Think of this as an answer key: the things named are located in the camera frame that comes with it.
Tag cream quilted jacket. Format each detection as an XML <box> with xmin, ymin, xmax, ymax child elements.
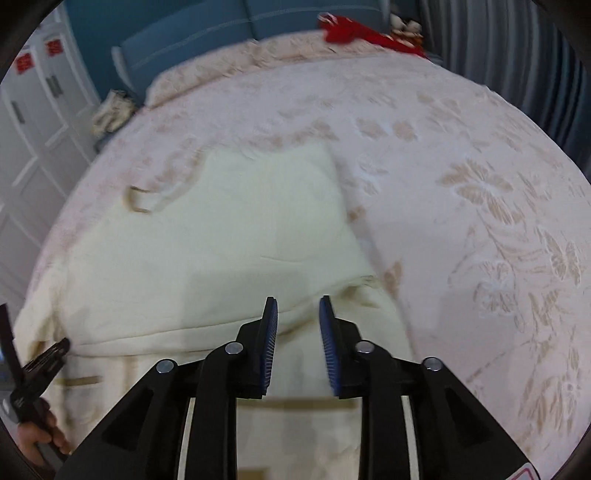
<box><xmin>15</xmin><ymin>143</ymin><xmax>412</xmax><ymax>479</ymax></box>

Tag pile of cream clothes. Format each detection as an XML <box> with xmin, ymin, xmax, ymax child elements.
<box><xmin>92</xmin><ymin>90</ymin><xmax>137</xmax><ymax>139</ymax></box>

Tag person's left hand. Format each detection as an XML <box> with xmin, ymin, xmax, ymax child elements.
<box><xmin>16</xmin><ymin>399</ymin><xmax>72</xmax><ymax>472</ymax></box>

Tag pink butterfly bedspread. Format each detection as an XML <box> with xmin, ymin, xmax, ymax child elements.
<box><xmin>27</xmin><ymin>33</ymin><xmax>590</xmax><ymax>479</ymax></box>

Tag white wardrobe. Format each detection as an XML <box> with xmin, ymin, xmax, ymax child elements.
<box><xmin>1</xmin><ymin>5</ymin><xmax>99</xmax><ymax>314</ymax></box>

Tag pink floral pillow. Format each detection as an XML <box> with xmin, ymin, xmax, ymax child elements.
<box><xmin>144</xmin><ymin>38</ymin><xmax>288</xmax><ymax>110</ymax></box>

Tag blue upholstered headboard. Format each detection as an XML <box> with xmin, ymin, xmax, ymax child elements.
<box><xmin>111</xmin><ymin>0</ymin><xmax>388</xmax><ymax>104</ymax></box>

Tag red plush toy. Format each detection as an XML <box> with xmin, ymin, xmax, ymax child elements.
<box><xmin>318</xmin><ymin>13</ymin><xmax>427</xmax><ymax>58</ymax></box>

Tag small dolls on nightstand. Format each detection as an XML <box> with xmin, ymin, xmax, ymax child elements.
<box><xmin>390</xmin><ymin>13</ymin><xmax>423</xmax><ymax>41</ymax></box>

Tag blue-grey curtain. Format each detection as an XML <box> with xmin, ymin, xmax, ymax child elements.
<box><xmin>419</xmin><ymin>1</ymin><xmax>590</xmax><ymax>174</ymax></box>

